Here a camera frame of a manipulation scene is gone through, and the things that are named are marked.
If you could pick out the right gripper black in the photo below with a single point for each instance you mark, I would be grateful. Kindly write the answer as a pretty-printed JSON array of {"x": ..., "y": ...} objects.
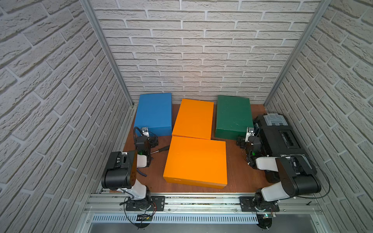
[{"x": 243, "y": 141}]

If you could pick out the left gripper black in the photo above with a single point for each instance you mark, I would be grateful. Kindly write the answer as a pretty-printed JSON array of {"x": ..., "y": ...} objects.
[{"x": 152, "y": 141}]

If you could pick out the green shoebox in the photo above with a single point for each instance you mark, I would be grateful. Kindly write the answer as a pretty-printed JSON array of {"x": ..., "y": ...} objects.
[{"x": 233, "y": 117}]

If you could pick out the orange shoebox front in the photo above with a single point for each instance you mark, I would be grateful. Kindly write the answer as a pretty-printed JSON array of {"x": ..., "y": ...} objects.
[{"x": 198, "y": 162}]

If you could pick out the orange shoebox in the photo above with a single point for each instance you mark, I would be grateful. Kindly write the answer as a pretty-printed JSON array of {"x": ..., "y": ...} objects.
[
  {"x": 194, "y": 119},
  {"x": 198, "y": 162}
]

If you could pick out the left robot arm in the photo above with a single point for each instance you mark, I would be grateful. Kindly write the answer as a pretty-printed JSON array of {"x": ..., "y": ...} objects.
[{"x": 120, "y": 173}]

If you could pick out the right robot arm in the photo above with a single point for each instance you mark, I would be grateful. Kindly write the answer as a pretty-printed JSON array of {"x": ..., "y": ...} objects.
[{"x": 296, "y": 176}]

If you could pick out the blue shoebox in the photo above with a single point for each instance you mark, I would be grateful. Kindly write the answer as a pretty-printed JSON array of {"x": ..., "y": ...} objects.
[{"x": 155, "y": 112}]

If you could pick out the black plastic toolbox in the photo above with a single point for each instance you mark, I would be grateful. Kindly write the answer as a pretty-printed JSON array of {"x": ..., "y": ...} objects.
[{"x": 273, "y": 137}]

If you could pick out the orange shoebox rear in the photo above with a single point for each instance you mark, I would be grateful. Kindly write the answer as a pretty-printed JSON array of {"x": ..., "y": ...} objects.
[{"x": 194, "y": 119}]

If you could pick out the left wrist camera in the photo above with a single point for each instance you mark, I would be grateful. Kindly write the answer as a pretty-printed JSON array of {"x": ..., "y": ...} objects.
[{"x": 145, "y": 131}]

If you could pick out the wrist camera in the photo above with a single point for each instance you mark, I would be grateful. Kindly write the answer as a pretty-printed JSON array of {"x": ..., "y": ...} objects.
[
  {"x": 145, "y": 131},
  {"x": 249, "y": 133}
]

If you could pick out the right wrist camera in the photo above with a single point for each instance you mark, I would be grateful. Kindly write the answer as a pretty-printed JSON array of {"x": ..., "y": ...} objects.
[{"x": 249, "y": 133}]

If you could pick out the black handled screwdriver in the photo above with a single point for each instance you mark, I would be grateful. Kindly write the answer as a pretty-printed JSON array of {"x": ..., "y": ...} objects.
[{"x": 166, "y": 148}]

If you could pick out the blue handled pliers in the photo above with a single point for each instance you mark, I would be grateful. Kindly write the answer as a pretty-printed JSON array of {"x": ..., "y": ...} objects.
[{"x": 141, "y": 173}]

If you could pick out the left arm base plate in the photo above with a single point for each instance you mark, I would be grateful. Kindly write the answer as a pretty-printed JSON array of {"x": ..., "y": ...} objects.
[{"x": 158, "y": 202}]

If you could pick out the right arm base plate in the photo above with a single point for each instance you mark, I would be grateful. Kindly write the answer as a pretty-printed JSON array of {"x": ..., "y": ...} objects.
[{"x": 257, "y": 204}]

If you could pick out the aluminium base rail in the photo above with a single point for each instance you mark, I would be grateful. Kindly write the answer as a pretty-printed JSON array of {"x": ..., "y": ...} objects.
[{"x": 191, "y": 208}]

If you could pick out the left corner aluminium post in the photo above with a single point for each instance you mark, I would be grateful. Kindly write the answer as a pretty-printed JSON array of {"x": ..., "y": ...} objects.
[{"x": 94, "y": 21}]

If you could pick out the corner aluminium post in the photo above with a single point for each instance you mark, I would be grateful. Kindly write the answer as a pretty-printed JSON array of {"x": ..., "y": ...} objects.
[
  {"x": 94, "y": 21},
  {"x": 316, "y": 18}
]

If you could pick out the right corner aluminium post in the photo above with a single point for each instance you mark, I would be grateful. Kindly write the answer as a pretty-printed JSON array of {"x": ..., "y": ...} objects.
[{"x": 316, "y": 18}]

